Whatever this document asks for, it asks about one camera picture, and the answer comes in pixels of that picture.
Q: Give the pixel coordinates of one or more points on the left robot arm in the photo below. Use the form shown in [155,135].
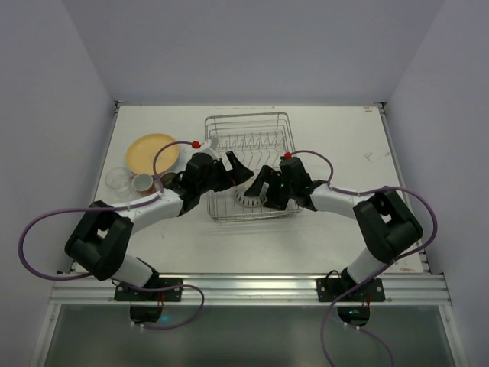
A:
[100,240]

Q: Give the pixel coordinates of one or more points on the white striped bowl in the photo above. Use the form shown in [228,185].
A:
[249,201]

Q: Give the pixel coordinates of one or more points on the white brown cup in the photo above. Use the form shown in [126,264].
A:
[167,179]

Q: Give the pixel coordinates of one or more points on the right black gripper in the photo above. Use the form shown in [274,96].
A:
[273,185]

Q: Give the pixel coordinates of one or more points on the aluminium mounting rail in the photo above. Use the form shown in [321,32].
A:
[266,290]

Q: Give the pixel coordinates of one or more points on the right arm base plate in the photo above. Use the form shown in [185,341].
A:
[351,290]

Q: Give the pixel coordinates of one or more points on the yellow plate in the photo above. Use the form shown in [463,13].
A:
[140,155]

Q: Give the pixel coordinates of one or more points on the clear glass tumbler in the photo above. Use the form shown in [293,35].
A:
[118,180]

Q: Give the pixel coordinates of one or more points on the wire dish rack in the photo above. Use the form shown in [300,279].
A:
[257,139]

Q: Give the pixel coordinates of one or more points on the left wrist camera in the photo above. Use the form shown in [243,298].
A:
[209,147]

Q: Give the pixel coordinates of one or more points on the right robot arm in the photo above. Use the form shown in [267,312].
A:
[387,225]

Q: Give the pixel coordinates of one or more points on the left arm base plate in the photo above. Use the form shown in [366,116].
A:
[128,294]

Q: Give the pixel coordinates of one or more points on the pink mug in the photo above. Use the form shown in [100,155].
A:
[143,184]

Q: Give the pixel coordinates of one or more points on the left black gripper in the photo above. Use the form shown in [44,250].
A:
[223,176]

